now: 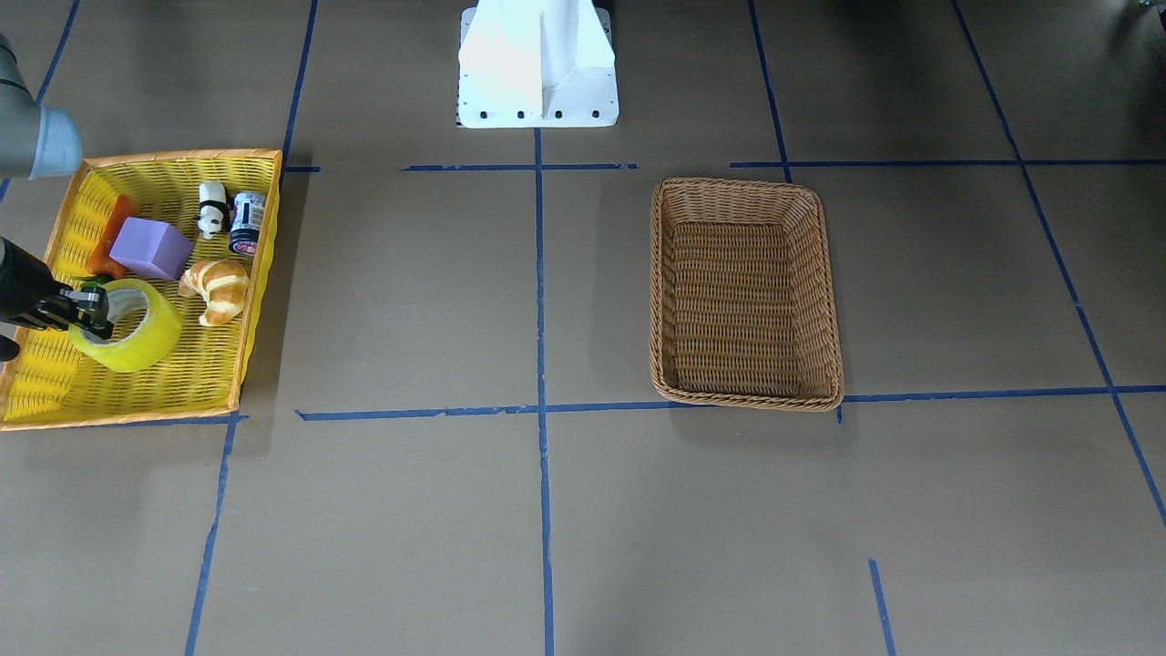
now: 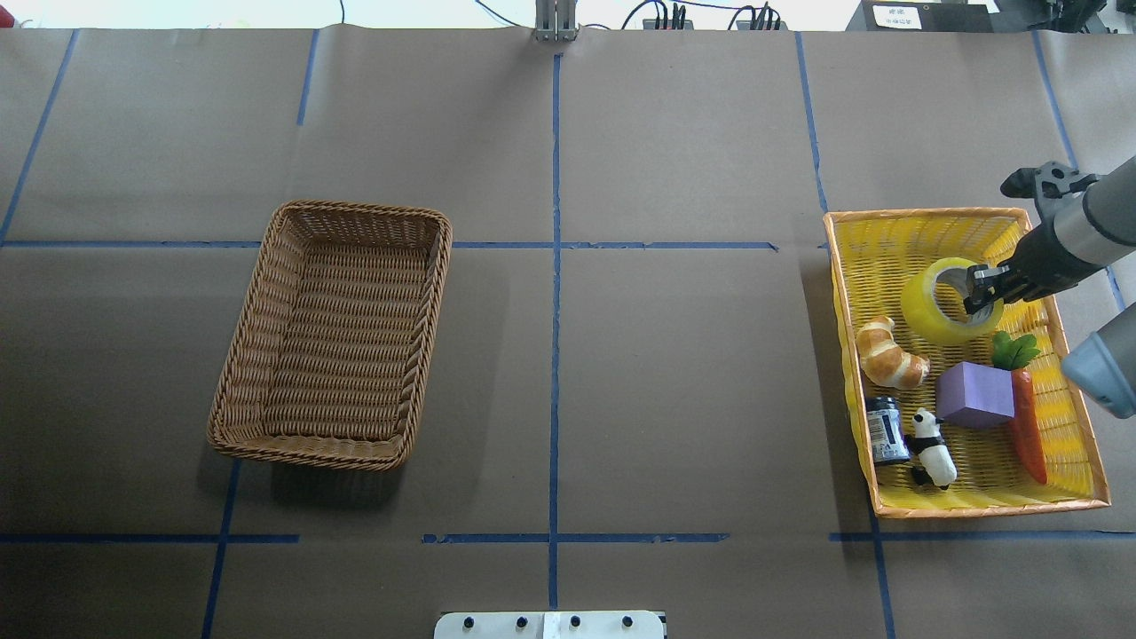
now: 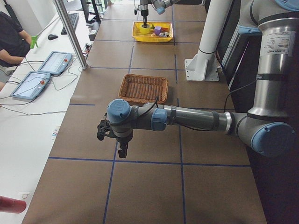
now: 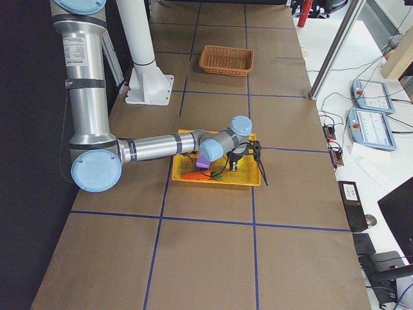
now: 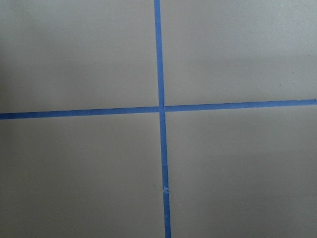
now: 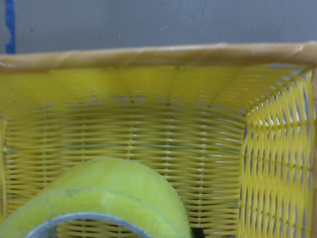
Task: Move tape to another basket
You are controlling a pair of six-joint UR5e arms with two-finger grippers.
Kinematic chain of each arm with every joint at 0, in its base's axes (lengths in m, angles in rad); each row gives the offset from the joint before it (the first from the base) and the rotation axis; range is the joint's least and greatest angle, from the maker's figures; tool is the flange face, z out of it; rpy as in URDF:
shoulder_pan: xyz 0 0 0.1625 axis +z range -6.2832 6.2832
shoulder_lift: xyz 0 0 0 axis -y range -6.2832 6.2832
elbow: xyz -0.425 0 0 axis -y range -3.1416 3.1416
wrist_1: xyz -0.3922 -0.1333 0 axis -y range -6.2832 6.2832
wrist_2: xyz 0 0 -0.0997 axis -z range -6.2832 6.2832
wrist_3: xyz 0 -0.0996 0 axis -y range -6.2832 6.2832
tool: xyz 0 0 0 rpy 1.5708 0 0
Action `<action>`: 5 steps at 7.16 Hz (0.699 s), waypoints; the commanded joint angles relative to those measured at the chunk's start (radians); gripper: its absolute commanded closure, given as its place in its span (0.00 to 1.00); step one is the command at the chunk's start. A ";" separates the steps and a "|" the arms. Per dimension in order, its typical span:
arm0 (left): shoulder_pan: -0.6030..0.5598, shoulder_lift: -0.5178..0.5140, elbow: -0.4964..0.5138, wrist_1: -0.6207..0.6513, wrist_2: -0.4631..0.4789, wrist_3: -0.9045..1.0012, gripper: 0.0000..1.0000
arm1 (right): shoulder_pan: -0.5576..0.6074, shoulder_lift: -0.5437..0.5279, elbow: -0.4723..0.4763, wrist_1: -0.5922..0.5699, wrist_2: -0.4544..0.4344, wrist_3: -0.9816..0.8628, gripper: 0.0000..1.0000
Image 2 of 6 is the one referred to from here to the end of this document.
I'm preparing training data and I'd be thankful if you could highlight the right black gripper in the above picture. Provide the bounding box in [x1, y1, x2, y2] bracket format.
[963, 221, 1085, 316]

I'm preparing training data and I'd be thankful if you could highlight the yellow tape roll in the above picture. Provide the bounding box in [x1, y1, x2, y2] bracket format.
[900, 257, 1005, 345]

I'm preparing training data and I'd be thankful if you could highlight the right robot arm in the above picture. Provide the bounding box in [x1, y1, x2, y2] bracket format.
[963, 159, 1135, 418]

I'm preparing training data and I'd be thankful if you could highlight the yellow woven basket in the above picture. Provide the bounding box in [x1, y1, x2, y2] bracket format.
[824, 208, 1111, 518]

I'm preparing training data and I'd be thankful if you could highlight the brown wicker basket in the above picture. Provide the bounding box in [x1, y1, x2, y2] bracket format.
[206, 200, 452, 472]

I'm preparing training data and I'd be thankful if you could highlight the orange toy carrot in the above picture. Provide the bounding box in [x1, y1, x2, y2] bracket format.
[989, 331, 1049, 486]

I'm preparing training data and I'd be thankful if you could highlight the purple foam cube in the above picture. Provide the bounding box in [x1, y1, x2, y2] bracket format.
[935, 360, 1014, 430]

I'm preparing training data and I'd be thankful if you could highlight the toy croissant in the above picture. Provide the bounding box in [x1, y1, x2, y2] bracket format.
[855, 315, 932, 390]

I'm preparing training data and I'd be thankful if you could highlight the small dark can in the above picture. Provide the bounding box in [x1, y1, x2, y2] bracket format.
[864, 396, 911, 468]

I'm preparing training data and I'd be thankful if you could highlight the toy panda figure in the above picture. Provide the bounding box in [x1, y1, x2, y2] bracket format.
[907, 407, 959, 491]

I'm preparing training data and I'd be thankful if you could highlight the black box with label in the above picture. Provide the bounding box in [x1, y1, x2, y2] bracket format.
[845, 1, 994, 33]

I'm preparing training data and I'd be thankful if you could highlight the black power strip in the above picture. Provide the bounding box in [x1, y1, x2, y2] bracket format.
[629, 1, 790, 32]

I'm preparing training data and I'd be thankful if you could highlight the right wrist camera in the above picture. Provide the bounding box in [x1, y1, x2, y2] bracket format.
[999, 161, 1101, 222]

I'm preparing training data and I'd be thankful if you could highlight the grey metal bracket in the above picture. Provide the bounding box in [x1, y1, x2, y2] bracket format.
[532, 0, 580, 42]

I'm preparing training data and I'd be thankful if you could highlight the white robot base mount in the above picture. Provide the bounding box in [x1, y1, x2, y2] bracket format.
[433, 609, 668, 638]

